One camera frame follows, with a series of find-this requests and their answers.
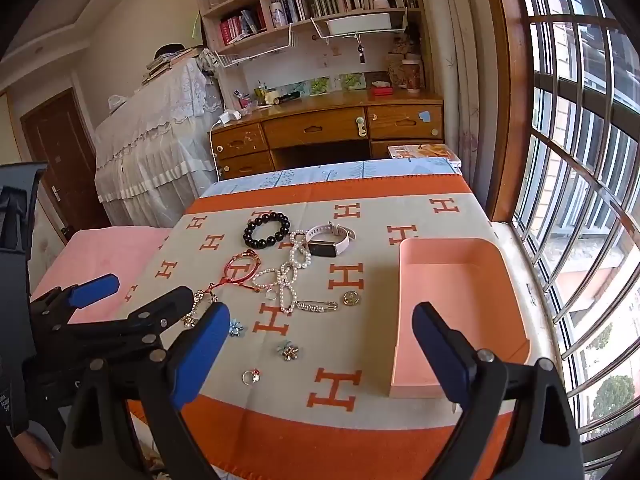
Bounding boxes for white wire hanging basket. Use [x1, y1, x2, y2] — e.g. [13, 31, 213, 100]
[310, 7, 409, 42]
[215, 25, 297, 69]

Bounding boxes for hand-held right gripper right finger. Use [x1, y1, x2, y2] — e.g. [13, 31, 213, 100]
[411, 302, 586, 480]

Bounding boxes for white plastic tray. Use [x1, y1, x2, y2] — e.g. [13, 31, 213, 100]
[326, 12, 393, 36]

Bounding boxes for pink cardboard box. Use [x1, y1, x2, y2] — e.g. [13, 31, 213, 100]
[389, 238, 531, 400]

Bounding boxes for colourful magazine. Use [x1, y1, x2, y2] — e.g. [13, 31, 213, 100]
[387, 144, 462, 165]

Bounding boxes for looped pearl necklace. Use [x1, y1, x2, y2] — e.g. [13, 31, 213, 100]
[252, 264, 302, 317]

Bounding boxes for white charger with cable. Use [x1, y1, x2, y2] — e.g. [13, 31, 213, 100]
[210, 109, 242, 161]

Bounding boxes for wooden bookshelf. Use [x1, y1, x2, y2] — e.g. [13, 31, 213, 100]
[192, 0, 431, 93]

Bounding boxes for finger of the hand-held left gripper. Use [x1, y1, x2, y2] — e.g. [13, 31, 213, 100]
[30, 273, 121, 323]
[32, 286, 195, 361]

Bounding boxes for row of red books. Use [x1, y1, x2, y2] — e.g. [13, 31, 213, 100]
[219, 9, 267, 46]

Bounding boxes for stack of books on piano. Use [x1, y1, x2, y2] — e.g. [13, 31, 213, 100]
[141, 44, 206, 86]

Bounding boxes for person's left hand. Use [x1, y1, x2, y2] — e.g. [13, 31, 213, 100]
[10, 430, 53, 472]

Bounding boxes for red cord bracelet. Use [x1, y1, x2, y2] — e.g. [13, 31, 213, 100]
[206, 251, 262, 295]

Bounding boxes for orange and beige printed blanket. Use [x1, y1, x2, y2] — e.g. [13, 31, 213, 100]
[112, 177, 532, 480]

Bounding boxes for window with metal bars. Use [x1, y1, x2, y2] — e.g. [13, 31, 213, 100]
[510, 0, 640, 461]

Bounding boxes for lace-covered piano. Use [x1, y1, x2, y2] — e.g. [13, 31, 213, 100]
[94, 47, 226, 229]

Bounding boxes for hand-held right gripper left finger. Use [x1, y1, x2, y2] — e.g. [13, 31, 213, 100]
[60, 302, 232, 480]

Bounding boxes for brown wooden door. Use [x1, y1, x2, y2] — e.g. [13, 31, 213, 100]
[20, 87, 112, 234]

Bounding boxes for pink bed sheet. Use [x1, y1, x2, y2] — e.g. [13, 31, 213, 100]
[30, 227, 173, 326]

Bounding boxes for pale patterned curtain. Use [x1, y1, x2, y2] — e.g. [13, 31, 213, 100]
[415, 0, 501, 221]

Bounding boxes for red floral jar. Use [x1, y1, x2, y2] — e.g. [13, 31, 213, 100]
[400, 57, 425, 93]

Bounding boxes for wooden desk with drawers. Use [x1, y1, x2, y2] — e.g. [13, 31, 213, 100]
[207, 91, 446, 181]

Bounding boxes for crystal chain bracelet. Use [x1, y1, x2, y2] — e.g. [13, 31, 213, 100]
[182, 290, 220, 329]

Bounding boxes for black bead bracelet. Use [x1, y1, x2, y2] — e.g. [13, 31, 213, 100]
[243, 211, 291, 249]

